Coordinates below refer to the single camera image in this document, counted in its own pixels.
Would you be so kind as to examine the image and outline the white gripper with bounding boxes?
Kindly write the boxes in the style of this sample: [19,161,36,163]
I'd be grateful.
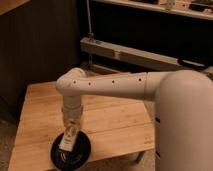
[62,96,83,135]

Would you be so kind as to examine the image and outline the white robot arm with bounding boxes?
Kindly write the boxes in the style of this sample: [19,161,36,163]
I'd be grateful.
[56,68,213,171]

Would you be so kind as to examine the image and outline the wooden wall shelf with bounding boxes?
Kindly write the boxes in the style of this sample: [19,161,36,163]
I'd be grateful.
[94,0,213,21]

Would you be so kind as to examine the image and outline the small white bottle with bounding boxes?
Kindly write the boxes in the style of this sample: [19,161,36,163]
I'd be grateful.
[59,125,77,152]

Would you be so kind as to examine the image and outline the vertical metal pole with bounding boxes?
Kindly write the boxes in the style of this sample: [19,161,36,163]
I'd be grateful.
[86,0,94,41]

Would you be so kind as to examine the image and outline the wooden folding table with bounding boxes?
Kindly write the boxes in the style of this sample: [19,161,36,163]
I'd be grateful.
[8,82,154,171]

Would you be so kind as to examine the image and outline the black handle on beam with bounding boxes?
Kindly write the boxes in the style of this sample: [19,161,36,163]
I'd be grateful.
[177,59,209,70]

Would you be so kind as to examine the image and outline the grey metal beam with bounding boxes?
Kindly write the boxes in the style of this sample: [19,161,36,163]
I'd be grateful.
[79,36,213,79]

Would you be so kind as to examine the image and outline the black ceramic bowl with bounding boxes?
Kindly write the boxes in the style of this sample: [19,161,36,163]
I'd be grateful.
[50,131,91,171]

